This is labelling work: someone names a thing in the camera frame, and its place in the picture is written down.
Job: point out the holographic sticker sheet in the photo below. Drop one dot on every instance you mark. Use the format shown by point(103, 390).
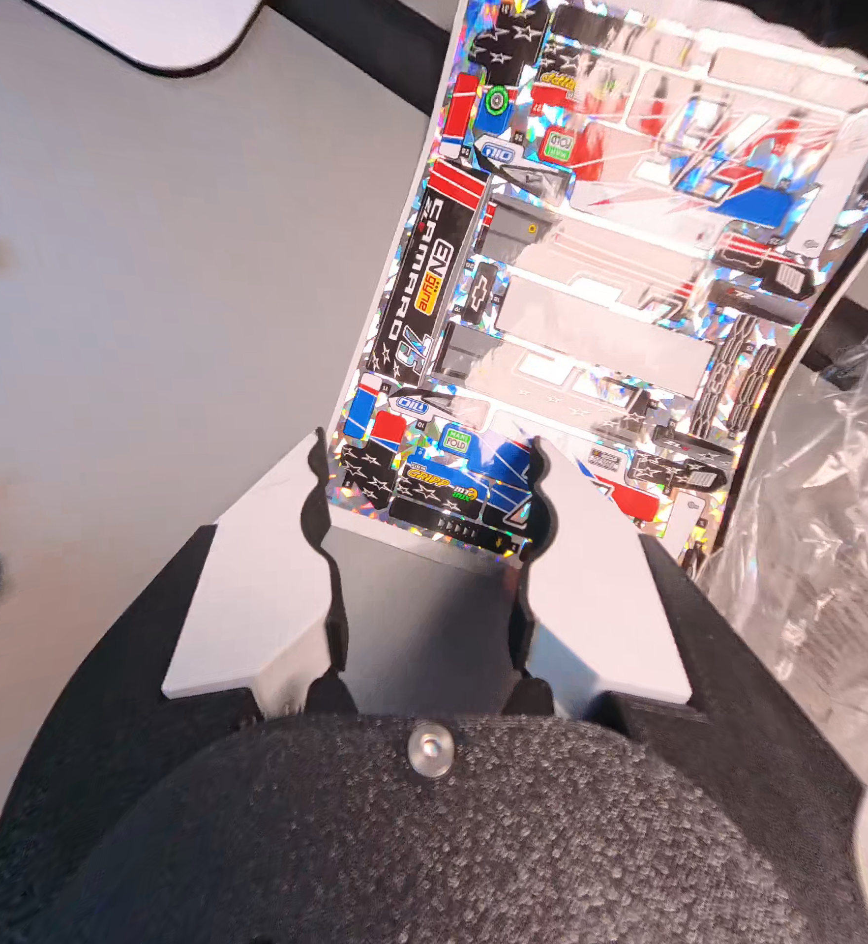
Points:
point(589, 332)

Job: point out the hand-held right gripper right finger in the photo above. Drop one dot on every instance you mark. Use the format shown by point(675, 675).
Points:
point(603, 605)

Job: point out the clear plastic bags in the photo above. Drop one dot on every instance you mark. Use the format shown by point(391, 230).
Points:
point(810, 553)

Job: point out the white book stand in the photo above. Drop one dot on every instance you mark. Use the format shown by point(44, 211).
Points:
point(153, 29)

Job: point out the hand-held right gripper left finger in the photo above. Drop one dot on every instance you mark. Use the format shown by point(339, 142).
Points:
point(257, 590)

